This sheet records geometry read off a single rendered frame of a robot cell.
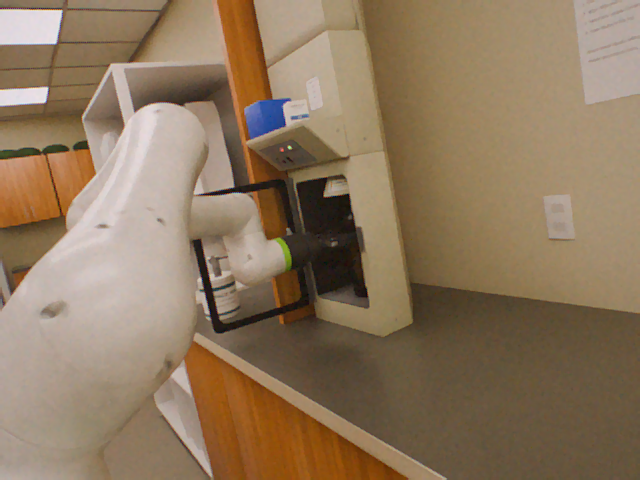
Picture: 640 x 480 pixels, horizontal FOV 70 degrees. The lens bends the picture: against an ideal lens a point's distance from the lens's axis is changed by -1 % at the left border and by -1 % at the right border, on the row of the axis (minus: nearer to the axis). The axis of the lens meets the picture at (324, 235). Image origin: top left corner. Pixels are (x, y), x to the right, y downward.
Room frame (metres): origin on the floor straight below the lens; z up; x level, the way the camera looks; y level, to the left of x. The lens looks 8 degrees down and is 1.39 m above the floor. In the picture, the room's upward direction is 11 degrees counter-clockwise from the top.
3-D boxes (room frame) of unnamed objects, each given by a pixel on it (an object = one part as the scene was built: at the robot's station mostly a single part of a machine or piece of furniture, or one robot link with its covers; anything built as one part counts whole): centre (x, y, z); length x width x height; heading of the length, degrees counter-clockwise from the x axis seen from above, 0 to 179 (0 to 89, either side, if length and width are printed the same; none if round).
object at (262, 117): (1.33, 0.09, 1.56); 0.10 x 0.10 x 0.09; 33
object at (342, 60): (1.35, -0.12, 1.33); 0.32 x 0.25 x 0.77; 33
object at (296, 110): (1.21, 0.01, 1.54); 0.05 x 0.05 x 0.06; 16
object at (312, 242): (1.23, 0.03, 1.20); 0.09 x 0.08 x 0.07; 121
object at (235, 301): (1.33, 0.22, 1.19); 0.30 x 0.01 x 0.40; 115
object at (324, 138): (1.25, 0.04, 1.46); 0.32 x 0.12 x 0.10; 33
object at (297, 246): (1.20, 0.09, 1.20); 0.09 x 0.06 x 0.12; 31
